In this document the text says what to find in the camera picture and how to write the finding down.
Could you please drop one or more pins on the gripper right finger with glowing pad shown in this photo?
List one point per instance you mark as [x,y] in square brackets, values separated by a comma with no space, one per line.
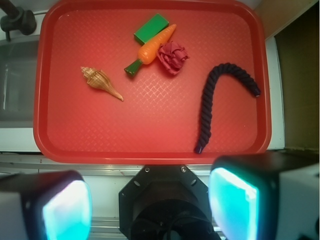
[267,196]

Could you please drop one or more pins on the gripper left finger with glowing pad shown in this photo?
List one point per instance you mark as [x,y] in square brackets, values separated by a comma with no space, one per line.
[45,206]

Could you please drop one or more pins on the red paper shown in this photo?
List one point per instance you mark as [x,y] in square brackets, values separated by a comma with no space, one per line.
[172,55]

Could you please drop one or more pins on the red plastic tray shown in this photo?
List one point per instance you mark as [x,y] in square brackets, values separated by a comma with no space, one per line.
[218,104]

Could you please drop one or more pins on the tan spiral seashell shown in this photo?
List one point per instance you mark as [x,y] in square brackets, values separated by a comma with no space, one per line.
[98,79]

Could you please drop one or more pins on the grey toy sink basin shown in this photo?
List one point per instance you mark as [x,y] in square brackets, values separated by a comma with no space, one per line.
[18,63]

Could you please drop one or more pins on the orange toy carrot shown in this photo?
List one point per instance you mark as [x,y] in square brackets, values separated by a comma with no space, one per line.
[148,52]

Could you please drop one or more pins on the grey sink faucet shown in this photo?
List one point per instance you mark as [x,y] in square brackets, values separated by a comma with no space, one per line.
[16,19]

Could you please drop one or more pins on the green rectangular block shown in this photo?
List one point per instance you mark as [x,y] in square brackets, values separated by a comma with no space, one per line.
[151,28]

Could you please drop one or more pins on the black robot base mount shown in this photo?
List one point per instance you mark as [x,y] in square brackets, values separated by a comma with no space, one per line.
[165,202]

